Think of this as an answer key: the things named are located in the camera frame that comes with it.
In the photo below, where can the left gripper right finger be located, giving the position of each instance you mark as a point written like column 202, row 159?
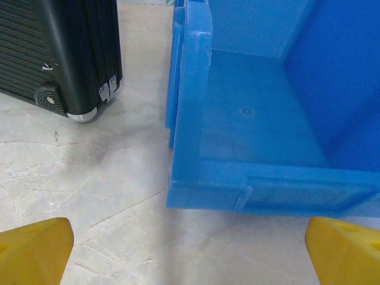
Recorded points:
column 344, row 255

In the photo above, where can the black carrying case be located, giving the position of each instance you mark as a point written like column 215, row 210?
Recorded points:
column 59, row 44

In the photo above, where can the blue plastic bin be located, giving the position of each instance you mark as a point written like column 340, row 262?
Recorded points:
column 252, row 118

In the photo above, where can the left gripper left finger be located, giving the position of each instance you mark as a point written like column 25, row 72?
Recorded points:
column 29, row 255

